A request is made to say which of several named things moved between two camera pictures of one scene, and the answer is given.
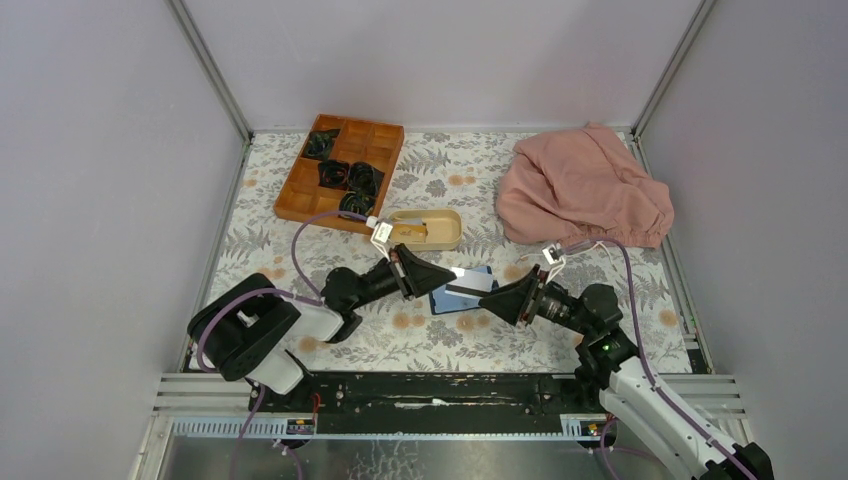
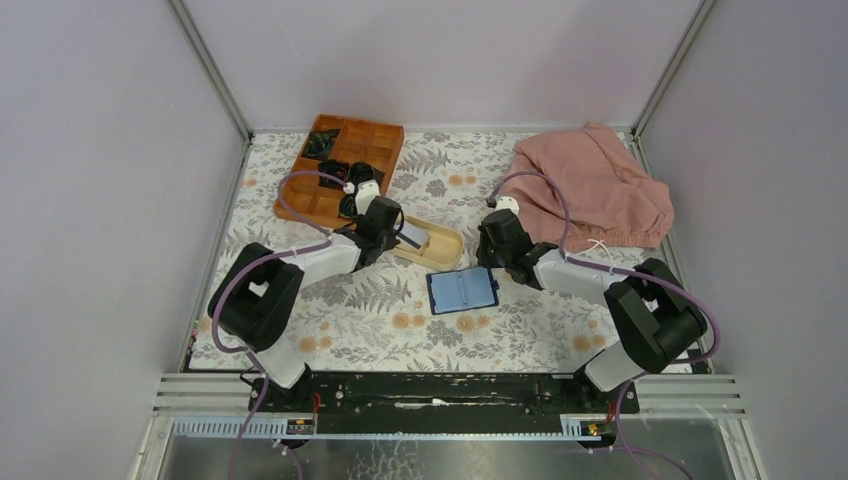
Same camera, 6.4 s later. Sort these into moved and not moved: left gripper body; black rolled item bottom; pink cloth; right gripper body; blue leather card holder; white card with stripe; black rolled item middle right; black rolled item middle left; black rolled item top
Moved: white card with stripe; left gripper body; right gripper body
Not moved: black rolled item middle left; pink cloth; blue leather card holder; black rolled item top; black rolled item bottom; black rolled item middle right
